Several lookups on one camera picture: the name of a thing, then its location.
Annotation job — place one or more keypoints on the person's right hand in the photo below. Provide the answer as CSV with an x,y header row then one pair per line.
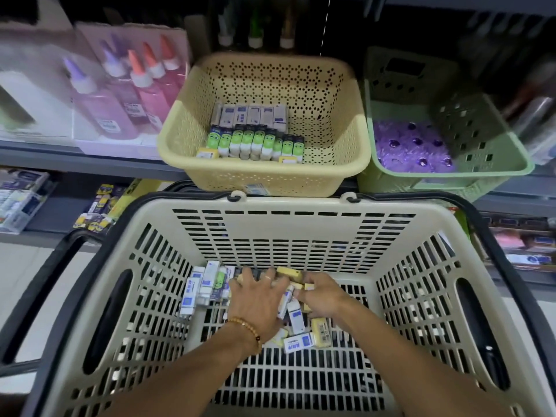
x,y
325,297

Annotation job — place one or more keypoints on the person's left hand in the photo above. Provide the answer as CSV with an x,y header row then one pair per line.
x,y
254,301

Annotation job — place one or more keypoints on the person's left fingers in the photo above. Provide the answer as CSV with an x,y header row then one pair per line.
x,y
259,280

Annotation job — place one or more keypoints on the person's right fingers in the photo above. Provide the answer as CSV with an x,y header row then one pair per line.
x,y
309,284

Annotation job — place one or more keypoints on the person's left forearm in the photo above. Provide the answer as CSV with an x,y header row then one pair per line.
x,y
191,377

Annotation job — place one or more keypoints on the person's right forearm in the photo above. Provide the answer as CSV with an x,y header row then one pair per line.
x,y
408,364

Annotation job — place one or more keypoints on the beige plastic shopping basket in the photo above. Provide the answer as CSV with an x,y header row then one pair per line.
x,y
304,230

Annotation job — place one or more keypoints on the pile of small boxed erasers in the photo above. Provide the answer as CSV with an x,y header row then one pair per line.
x,y
204,284

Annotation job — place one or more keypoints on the basket label sticker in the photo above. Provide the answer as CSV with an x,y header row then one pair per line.
x,y
257,189

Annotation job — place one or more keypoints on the yellow eraser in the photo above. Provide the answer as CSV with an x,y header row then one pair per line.
x,y
287,160
207,153

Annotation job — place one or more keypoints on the row of green-label erasers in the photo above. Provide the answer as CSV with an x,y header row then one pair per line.
x,y
256,143

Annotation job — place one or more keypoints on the yellow perforated plastic basket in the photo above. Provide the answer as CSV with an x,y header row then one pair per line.
x,y
321,125

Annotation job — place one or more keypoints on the row of grey-white erasers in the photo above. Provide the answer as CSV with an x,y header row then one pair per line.
x,y
252,115

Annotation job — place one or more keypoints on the pile of purple round items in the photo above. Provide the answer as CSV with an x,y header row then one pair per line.
x,y
404,147

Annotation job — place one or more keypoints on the stack of yellow blister packets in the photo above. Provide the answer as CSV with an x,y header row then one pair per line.
x,y
108,204

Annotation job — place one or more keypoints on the grey metal shelf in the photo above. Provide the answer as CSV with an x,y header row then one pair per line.
x,y
87,162

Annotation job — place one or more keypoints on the orange-cap glue bottle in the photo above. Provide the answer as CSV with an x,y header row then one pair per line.
x,y
150,95
173,65
158,73

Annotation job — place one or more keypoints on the row of boxed stationery sets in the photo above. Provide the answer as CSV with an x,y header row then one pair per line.
x,y
521,243

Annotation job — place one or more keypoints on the green perforated plastic basket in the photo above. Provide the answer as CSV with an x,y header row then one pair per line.
x,y
491,151

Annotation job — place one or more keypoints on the purple-cap glue bottle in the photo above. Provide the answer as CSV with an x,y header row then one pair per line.
x,y
119,78
97,104

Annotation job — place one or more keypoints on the dark bottle with white cap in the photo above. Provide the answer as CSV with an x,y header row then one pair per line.
x,y
256,32
225,30
287,32

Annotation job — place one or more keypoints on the box of white stationery packets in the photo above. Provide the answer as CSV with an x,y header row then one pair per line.
x,y
21,199

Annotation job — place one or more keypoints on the pink cardboard display box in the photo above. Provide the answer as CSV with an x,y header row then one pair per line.
x,y
100,34

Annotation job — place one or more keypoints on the white cardboard display box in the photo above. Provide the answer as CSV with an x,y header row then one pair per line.
x,y
34,73

